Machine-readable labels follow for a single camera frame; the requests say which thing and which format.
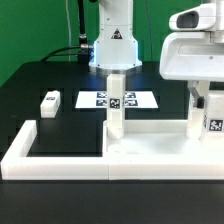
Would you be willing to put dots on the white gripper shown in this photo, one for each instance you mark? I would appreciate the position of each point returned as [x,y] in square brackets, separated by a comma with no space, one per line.
[195,48]

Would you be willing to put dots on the white desk top tray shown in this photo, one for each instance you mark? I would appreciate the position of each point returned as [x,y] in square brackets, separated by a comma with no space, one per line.
[158,141]

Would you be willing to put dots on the fiducial marker plate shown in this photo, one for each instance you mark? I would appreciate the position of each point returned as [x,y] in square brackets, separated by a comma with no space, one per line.
[133,99]

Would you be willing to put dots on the white U-shaped fence frame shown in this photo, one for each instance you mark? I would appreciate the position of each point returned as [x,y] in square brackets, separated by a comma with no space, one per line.
[18,165]

